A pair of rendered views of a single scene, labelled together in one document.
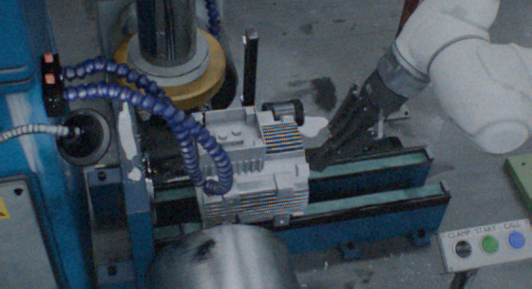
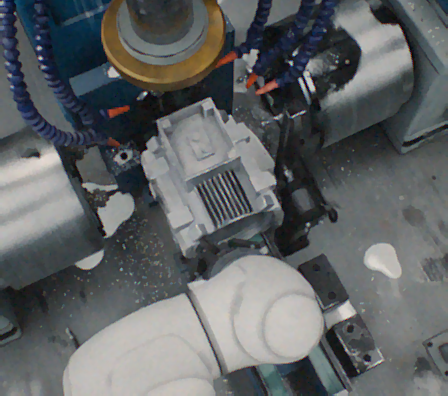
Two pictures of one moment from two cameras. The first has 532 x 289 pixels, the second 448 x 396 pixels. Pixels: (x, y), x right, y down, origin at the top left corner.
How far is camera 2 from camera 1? 0.94 m
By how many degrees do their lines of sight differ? 42
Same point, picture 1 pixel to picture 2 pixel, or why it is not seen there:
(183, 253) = (31, 138)
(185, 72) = (129, 44)
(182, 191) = not seen: hidden behind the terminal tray
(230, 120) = (226, 140)
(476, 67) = (142, 337)
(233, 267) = (14, 182)
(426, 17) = (245, 269)
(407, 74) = not seen: hidden behind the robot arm
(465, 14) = (236, 313)
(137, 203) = (81, 84)
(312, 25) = not seen: outside the picture
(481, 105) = (86, 351)
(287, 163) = (201, 215)
